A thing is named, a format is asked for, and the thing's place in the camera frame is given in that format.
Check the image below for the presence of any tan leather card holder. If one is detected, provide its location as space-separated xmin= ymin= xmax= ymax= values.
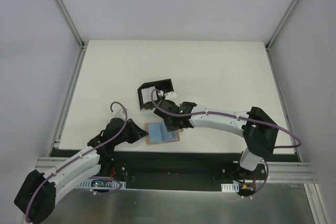
xmin=145 ymin=123 xmax=183 ymax=145

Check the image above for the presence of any black card tray box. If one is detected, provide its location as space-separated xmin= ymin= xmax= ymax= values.
xmin=137 ymin=79 xmax=174 ymax=110

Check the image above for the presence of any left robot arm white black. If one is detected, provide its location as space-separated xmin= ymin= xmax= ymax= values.
xmin=14 ymin=118 xmax=148 ymax=223

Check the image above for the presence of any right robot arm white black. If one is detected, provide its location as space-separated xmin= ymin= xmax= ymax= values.
xmin=154 ymin=99 xmax=279 ymax=179

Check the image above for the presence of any white cards stack in tray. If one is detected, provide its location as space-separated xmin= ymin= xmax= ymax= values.
xmin=141 ymin=86 xmax=157 ymax=103

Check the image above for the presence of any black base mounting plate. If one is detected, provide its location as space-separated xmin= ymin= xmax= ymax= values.
xmin=49 ymin=150 xmax=266 ymax=190

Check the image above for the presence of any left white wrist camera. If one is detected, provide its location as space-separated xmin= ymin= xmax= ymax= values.
xmin=111 ymin=108 xmax=127 ymax=120

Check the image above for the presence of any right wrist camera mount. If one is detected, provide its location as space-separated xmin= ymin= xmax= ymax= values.
xmin=157 ymin=90 xmax=177 ymax=100

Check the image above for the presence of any left white cable duct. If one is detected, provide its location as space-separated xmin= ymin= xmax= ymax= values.
xmin=76 ymin=179 xmax=126 ymax=190

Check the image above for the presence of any white cable duct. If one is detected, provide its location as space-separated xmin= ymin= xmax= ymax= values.
xmin=76 ymin=179 xmax=126 ymax=190
xmin=220 ymin=182 xmax=239 ymax=193

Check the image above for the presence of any left table side rail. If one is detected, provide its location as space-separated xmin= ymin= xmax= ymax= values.
xmin=48 ymin=44 xmax=87 ymax=156

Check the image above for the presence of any right white cable duct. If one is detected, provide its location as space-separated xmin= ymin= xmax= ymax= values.
xmin=220 ymin=182 xmax=239 ymax=193

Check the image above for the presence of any aluminium cross rail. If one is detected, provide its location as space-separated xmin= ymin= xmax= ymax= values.
xmin=267 ymin=162 xmax=317 ymax=184

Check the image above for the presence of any left aluminium frame post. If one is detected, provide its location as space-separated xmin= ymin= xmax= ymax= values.
xmin=40 ymin=0 xmax=89 ymax=50

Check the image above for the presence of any aluminium frame post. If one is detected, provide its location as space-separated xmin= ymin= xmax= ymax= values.
xmin=40 ymin=0 xmax=89 ymax=50
xmin=264 ymin=0 xmax=320 ymax=51

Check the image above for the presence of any right aluminium frame post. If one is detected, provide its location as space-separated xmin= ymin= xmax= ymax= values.
xmin=264 ymin=0 xmax=320 ymax=51

